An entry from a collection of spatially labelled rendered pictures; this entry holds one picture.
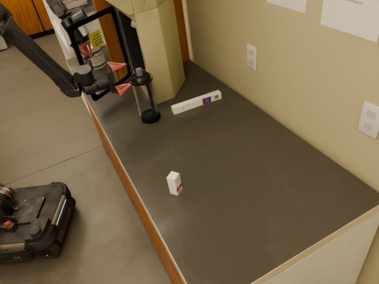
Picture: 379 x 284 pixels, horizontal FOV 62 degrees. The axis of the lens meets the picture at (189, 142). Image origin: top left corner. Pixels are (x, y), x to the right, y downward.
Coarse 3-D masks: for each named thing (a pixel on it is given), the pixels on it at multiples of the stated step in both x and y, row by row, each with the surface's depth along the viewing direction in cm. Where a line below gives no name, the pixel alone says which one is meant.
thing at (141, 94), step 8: (136, 88) 143; (144, 88) 143; (152, 88) 147; (136, 96) 147; (144, 96) 145; (152, 96) 148; (144, 104) 148; (152, 104) 150; (144, 112) 151; (152, 112) 152
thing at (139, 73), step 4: (136, 68) 142; (140, 68) 141; (136, 72) 142; (140, 72) 142; (144, 72) 145; (132, 76) 143; (136, 76) 143; (140, 76) 142; (144, 76) 142; (148, 76) 143; (132, 80) 142; (136, 80) 141; (140, 80) 141; (144, 80) 141
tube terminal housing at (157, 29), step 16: (144, 0) 137; (160, 0) 143; (128, 16) 149; (144, 16) 141; (160, 16) 145; (144, 32) 144; (160, 32) 148; (176, 32) 165; (144, 48) 149; (160, 48) 152; (176, 48) 167; (144, 64) 155; (160, 64) 157; (176, 64) 169; (160, 80) 161; (176, 80) 171; (160, 96) 166
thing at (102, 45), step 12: (96, 12) 155; (96, 24) 156; (108, 24) 162; (84, 36) 152; (96, 36) 158; (108, 36) 164; (84, 48) 154; (96, 48) 160; (108, 48) 166; (120, 48) 173; (84, 60) 156; (96, 60) 162; (108, 60) 168; (120, 60) 175; (96, 72) 164; (120, 72) 178
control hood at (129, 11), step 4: (108, 0) 130; (112, 0) 131; (116, 0) 132; (120, 0) 133; (124, 0) 133; (128, 0) 134; (112, 4) 132; (116, 4) 133; (120, 4) 133; (124, 4) 134; (128, 4) 135; (120, 8) 134; (124, 8) 135; (128, 8) 136; (132, 8) 137; (128, 12) 137; (132, 12) 137
